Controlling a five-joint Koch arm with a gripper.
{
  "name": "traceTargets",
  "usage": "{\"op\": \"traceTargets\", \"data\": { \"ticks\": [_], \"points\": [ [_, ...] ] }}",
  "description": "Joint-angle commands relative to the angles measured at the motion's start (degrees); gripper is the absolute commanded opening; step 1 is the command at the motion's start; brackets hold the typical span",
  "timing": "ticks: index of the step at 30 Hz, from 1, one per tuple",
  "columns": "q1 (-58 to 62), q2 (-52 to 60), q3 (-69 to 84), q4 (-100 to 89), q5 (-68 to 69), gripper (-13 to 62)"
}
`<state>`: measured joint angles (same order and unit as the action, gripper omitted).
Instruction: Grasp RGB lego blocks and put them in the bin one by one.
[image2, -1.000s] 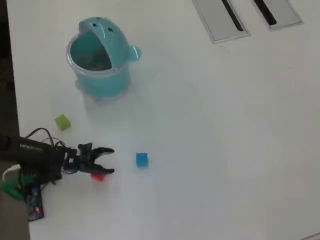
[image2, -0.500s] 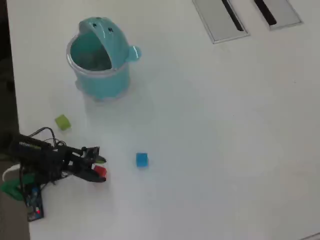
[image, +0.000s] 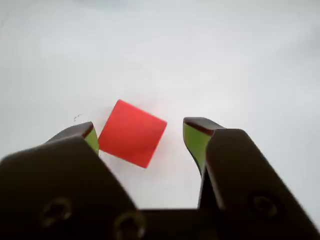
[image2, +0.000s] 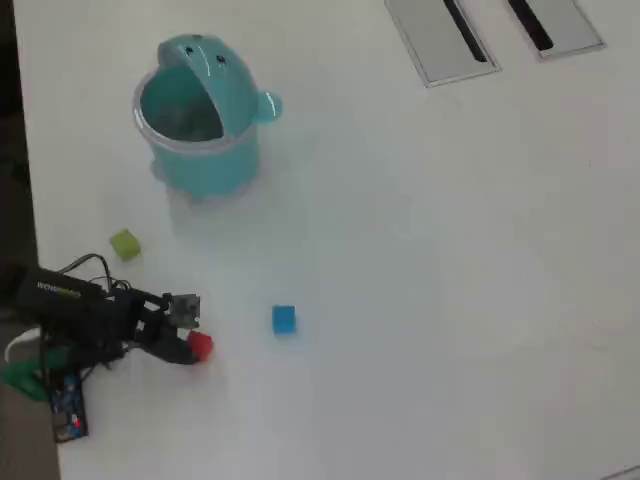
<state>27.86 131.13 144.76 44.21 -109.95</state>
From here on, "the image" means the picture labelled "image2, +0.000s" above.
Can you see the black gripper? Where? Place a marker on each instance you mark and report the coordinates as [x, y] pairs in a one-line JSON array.
[[152, 320]]

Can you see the red cube block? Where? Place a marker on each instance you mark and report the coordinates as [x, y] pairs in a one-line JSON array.
[[202, 346]]

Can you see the blue cube block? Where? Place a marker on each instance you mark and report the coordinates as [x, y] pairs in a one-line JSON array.
[[284, 320]]

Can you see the green cube block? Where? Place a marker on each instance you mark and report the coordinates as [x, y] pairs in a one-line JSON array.
[[125, 245]]

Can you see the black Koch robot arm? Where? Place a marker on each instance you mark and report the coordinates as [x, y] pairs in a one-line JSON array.
[[60, 295]]

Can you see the teal whale-shaped bin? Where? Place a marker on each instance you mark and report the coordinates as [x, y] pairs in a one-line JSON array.
[[210, 165]]

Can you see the blue controller circuit board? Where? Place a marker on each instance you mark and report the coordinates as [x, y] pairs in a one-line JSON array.
[[70, 410]]

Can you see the green plastic table clamp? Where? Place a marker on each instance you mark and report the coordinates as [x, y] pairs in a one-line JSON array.
[[25, 377]]

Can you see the small wrist camera board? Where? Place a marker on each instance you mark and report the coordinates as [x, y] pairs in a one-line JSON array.
[[184, 310]]

